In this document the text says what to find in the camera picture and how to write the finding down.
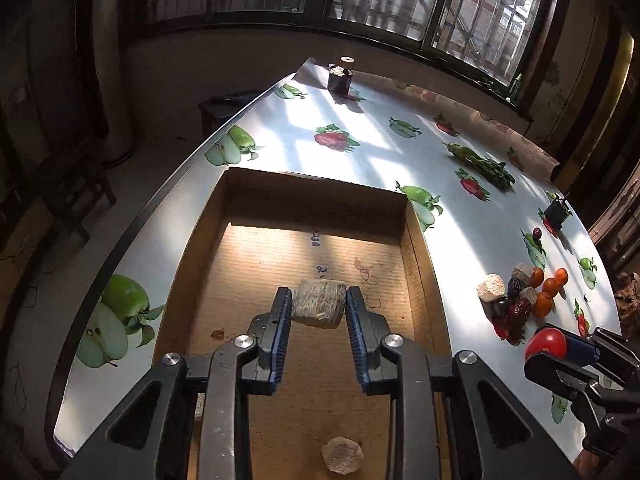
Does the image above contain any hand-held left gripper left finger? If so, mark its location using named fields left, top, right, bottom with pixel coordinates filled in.
left=60, top=286, right=294, bottom=480

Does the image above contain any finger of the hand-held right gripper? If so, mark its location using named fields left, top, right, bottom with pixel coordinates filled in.
left=547, top=323, right=628, bottom=378
left=524, top=352, right=603, bottom=402

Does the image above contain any black small pot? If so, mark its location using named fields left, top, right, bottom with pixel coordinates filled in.
left=544, top=199, right=572, bottom=228

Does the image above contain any red tomato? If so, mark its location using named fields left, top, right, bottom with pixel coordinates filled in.
left=524, top=327, right=568, bottom=363

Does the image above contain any black small holder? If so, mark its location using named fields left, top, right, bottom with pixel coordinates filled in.
left=327, top=64, right=355, bottom=95

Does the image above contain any beige hexagonal sugarcane chunk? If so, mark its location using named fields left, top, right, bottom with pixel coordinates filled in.
left=476, top=273, right=502, bottom=304
left=321, top=436, right=364, bottom=476

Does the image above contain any person's right forearm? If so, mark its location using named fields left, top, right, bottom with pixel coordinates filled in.
left=572, top=447, right=606, bottom=480

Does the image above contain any white printed tablecloth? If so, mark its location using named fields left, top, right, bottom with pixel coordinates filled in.
left=52, top=57, right=623, bottom=463

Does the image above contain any table with dark metal edge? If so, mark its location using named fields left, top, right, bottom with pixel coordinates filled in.
left=44, top=72, right=297, bottom=468

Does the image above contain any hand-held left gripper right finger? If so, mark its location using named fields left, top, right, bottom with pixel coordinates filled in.
left=346, top=286, right=571, bottom=480

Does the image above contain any green leafy vegetable bunch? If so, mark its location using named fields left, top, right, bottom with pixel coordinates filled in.
left=445, top=142, right=516, bottom=191

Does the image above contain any brown cardboard box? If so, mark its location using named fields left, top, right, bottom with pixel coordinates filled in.
left=152, top=166, right=453, bottom=480

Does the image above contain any brown wooden stool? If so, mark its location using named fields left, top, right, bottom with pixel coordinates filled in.
left=45, top=160, right=118, bottom=241

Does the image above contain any dark wooden stool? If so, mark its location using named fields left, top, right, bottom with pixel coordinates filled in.
left=197, top=91, right=263, bottom=138

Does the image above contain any white cylindrical floor appliance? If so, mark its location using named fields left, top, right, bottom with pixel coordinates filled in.
left=92, top=0, right=136, bottom=163

